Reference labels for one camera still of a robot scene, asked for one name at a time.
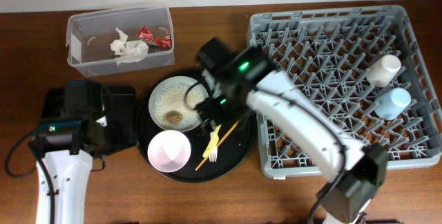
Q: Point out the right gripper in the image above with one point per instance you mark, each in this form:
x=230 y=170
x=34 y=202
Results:
x=222 y=112

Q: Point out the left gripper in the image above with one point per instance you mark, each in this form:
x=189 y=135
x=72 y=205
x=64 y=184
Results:
x=114 y=143

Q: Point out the pink bowl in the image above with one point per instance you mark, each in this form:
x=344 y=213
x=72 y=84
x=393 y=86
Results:
x=169 y=151

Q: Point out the red snack wrapper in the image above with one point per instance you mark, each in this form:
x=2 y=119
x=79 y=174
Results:
x=146 y=35

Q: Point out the white napkin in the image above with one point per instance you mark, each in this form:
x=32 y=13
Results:
x=128 y=51

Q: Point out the white plastic cup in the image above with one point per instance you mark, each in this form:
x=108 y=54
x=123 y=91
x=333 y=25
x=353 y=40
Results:
x=382 y=72

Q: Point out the light blue cup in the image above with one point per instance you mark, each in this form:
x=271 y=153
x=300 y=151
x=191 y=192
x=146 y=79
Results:
x=392 y=103

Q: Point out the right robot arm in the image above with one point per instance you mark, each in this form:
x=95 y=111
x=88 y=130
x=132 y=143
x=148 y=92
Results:
x=353 y=171

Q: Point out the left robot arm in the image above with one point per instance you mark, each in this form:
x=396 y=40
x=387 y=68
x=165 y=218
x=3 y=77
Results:
x=63 y=180

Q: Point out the clear plastic waste bin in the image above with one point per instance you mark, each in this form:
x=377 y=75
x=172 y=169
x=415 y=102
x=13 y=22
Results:
x=89 y=36

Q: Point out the grey dishwasher rack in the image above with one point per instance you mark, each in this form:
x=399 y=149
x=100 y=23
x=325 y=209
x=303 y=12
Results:
x=327 y=54

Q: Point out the wooden chopstick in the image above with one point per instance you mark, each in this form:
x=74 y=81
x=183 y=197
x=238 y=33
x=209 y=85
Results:
x=221 y=140

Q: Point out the yellow plastic knife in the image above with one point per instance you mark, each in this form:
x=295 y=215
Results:
x=208 y=148

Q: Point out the round black serving tray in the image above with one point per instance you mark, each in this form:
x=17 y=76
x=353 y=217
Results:
x=231 y=152

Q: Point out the black rectangular tray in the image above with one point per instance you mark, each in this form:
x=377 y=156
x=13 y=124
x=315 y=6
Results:
x=121 y=120

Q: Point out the brown food patty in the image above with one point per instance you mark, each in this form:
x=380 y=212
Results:
x=173 y=117

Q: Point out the grey plate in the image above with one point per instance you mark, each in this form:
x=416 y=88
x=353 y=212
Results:
x=175 y=80

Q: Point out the white rice pile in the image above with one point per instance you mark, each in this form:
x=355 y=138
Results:
x=172 y=99

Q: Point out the white plastic fork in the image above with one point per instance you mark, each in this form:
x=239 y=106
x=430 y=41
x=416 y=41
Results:
x=213 y=143

